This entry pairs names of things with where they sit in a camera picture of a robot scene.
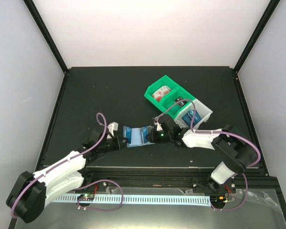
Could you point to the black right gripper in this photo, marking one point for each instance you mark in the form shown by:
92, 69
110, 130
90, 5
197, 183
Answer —
153, 138

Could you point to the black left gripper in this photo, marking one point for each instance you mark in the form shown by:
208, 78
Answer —
118, 145

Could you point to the blue credit card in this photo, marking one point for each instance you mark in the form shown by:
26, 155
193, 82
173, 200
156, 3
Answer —
127, 132

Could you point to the blue leather card holder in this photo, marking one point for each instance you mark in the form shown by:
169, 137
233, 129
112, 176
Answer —
139, 137

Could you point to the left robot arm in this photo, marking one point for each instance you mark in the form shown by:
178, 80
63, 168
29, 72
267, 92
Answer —
32, 192

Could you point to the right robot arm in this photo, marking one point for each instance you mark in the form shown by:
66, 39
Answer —
236, 152

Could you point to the blue card stack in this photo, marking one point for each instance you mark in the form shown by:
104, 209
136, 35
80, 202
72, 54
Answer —
187, 118

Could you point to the black card in bin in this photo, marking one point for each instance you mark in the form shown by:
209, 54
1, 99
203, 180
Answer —
180, 101

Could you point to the red white card stack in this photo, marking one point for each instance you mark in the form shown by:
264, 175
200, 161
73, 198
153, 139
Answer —
161, 92

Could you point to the green plastic bin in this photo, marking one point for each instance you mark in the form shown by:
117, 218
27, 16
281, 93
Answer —
167, 102

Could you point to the white plastic bin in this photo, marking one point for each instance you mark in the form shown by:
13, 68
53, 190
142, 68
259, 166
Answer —
185, 111

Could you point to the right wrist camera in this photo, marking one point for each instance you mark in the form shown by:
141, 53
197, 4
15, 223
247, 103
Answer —
156, 124

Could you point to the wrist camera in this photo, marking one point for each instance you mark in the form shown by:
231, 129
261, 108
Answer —
156, 124
113, 127

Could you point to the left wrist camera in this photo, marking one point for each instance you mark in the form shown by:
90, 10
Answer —
113, 127

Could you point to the white slotted cable duct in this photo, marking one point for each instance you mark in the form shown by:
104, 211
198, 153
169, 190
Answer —
135, 199

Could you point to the black aluminium frame rail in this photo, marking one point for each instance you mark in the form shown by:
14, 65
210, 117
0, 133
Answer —
158, 177

